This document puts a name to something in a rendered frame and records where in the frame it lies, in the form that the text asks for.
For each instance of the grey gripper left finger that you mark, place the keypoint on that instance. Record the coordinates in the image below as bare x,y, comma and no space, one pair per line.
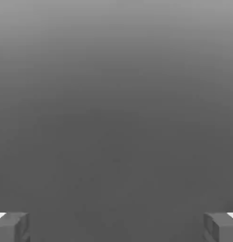
8,228

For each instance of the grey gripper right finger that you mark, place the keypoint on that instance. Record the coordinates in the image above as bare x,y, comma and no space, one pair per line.
224,229

